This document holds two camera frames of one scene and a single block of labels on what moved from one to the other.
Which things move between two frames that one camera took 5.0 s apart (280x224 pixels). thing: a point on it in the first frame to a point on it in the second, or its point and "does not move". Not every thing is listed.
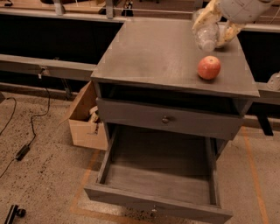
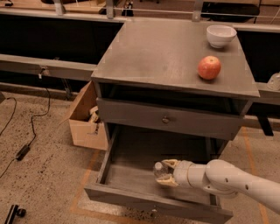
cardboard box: x=85 y=132 does not move
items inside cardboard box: x=94 y=115 does not move
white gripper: x=240 y=11 to x=183 y=173
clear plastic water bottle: x=207 y=35 to x=161 y=170
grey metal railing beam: x=47 y=66 does not move
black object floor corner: x=14 y=212 does not move
